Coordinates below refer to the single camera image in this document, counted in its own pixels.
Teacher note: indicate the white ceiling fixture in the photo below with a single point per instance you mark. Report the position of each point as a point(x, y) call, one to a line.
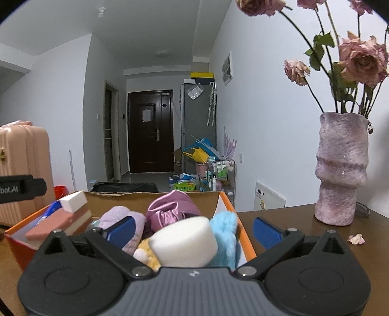
point(101, 11)

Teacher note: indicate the fallen pink petal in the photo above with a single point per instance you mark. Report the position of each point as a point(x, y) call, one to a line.
point(356, 239)

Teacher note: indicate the white and yellow plush toy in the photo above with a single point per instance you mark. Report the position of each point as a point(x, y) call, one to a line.
point(146, 255)

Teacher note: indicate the green printed bag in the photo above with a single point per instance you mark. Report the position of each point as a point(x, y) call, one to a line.
point(185, 187)

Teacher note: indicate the dark brown entrance door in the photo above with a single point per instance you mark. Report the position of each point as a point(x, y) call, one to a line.
point(150, 142)

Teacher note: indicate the grey refrigerator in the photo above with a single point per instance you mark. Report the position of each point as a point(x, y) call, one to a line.
point(196, 121)

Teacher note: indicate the pink textured vase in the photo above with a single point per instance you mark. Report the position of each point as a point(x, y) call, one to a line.
point(340, 170)

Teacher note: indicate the folded clear umbrella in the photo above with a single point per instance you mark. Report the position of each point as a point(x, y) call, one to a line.
point(211, 103)

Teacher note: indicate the large dried pink rose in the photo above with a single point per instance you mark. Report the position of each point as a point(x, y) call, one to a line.
point(361, 60)

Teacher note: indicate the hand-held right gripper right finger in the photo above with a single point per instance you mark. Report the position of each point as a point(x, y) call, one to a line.
point(267, 232)

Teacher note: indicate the pink bucket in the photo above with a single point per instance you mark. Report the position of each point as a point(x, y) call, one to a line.
point(201, 168)

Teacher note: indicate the white wall board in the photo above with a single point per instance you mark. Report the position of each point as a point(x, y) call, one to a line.
point(270, 197)

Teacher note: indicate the pink satin cloth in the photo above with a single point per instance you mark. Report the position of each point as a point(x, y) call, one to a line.
point(173, 203)

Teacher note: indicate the white round sponge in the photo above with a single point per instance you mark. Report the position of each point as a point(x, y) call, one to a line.
point(182, 240)

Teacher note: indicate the pink ribbed suitcase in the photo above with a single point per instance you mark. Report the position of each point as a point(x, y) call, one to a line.
point(24, 152)

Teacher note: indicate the white foam block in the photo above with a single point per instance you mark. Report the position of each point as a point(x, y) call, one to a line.
point(74, 200)

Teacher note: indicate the paper notice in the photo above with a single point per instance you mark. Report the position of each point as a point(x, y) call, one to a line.
point(146, 115)

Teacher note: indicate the cream foam block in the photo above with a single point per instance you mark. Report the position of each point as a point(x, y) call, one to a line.
point(80, 221)

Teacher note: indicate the white wall electrical panel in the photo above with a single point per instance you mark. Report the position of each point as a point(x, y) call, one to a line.
point(227, 70)

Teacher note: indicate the metal rolling cart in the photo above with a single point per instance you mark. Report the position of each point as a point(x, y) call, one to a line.
point(223, 176)

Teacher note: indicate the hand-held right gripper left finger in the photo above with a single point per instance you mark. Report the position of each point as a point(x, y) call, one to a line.
point(121, 232)

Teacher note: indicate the grey glass object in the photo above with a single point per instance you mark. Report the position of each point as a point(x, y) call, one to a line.
point(362, 209)

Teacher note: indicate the pink fluffy cloth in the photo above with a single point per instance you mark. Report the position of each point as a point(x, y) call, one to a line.
point(15, 123)

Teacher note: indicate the lavender fluffy towel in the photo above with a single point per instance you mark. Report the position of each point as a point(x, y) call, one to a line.
point(139, 224)

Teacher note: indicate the brown cardboard carton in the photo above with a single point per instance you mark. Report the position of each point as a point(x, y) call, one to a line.
point(178, 159)

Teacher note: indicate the white mop pole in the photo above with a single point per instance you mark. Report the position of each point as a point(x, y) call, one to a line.
point(72, 170)

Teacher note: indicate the pink sponge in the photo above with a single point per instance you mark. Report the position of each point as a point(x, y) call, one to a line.
point(48, 226)

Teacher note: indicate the clear plastic bag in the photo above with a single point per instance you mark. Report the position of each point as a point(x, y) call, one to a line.
point(194, 92)

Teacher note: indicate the purple wall decoration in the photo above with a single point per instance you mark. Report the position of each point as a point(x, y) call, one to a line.
point(230, 144)

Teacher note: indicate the yellow and black box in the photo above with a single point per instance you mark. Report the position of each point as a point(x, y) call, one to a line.
point(202, 75)

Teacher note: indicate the blue sponge packet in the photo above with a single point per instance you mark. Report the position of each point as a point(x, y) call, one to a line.
point(52, 209)

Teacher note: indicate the black bag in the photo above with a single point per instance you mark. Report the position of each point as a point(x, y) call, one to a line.
point(124, 187)

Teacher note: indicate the small dried pink rose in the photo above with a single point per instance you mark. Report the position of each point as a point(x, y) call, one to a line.
point(296, 72)

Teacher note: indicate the cardboard box with orange edge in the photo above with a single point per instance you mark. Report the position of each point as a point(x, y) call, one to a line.
point(127, 199)

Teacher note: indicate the red bucket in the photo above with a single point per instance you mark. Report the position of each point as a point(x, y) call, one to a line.
point(59, 193)

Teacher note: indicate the light blue fluffy cloth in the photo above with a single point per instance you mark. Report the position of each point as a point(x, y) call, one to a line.
point(223, 231)

